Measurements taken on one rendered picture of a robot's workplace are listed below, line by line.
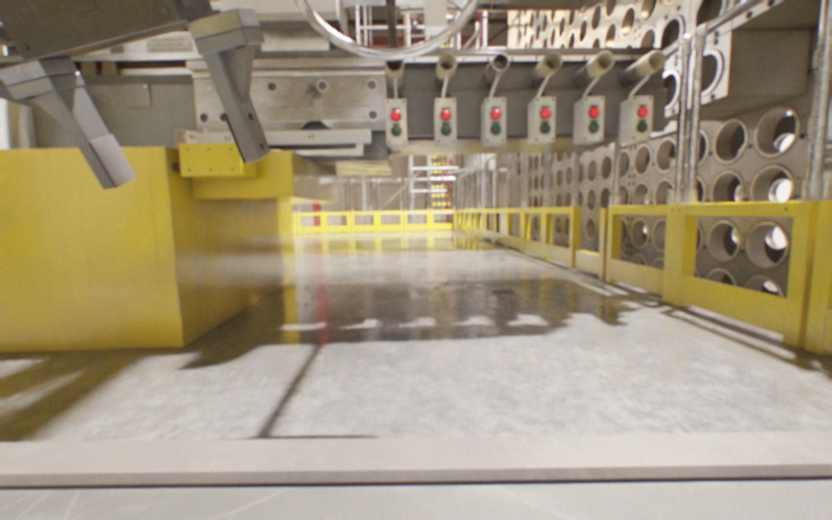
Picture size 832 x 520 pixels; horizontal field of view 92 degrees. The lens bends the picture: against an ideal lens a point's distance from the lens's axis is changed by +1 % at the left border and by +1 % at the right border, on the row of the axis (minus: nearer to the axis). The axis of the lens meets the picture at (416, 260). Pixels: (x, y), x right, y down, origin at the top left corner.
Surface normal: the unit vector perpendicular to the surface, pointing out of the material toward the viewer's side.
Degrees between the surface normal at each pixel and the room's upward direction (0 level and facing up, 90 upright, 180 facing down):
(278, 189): 90
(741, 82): 90
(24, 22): 113
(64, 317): 90
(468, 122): 90
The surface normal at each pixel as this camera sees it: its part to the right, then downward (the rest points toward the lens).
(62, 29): -0.07, 0.51
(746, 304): -1.00, 0.03
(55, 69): 0.98, -0.13
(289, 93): 0.03, 0.12
